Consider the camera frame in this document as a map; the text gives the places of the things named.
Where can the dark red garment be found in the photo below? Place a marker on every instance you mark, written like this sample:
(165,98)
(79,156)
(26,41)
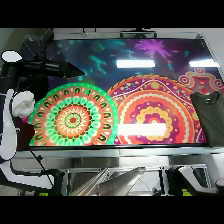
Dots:
(25,131)

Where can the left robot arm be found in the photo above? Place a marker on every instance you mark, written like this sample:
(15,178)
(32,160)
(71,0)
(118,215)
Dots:
(6,133)

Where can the olive green T-shirt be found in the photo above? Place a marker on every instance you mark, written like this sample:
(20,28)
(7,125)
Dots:
(210,120)

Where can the white garment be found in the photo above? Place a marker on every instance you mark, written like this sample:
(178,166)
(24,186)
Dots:
(24,103)

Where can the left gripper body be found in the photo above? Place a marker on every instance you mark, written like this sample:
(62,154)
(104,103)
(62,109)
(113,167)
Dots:
(60,69)

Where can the silver frame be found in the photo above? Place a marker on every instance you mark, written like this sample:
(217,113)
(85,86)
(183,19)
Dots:
(100,154)

